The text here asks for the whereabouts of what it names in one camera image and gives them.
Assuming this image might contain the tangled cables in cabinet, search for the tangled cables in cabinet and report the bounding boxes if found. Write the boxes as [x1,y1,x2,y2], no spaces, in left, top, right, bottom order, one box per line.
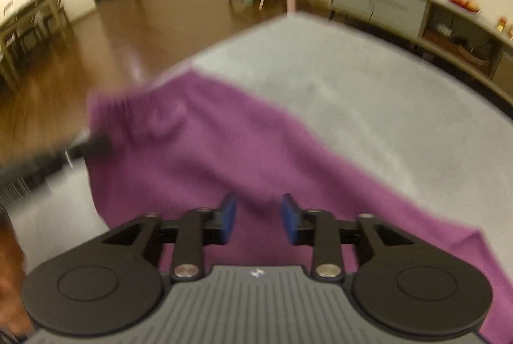
[456,42,492,66]

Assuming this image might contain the purple fleece garment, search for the purple fleece garment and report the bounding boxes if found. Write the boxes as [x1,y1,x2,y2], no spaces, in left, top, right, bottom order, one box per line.
[86,71,513,344]

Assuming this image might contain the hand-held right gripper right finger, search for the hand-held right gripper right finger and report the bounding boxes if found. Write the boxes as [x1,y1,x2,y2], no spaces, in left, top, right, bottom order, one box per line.
[281,193,426,283]

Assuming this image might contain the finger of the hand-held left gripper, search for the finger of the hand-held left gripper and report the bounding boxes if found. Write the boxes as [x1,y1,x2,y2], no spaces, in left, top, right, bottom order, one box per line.
[65,133,114,162]

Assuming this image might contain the long grey television cabinet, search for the long grey television cabinet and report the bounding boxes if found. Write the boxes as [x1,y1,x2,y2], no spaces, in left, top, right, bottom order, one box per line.
[329,0,513,105]

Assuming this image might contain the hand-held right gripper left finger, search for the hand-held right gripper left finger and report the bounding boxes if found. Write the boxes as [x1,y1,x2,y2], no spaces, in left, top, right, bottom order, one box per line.
[92,193,238,282]

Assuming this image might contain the wooden side table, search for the wooden side table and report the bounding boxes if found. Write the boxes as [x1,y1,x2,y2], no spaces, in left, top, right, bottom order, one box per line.
[0,0,71,89]

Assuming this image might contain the red plate of fruit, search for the red plate of fruit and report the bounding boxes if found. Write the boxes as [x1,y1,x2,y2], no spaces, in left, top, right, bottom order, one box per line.
[448,0,482,14]

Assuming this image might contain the person's left hand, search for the person's left hand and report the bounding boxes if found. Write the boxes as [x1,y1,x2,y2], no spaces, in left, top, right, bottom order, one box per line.
[0,208,33,337]

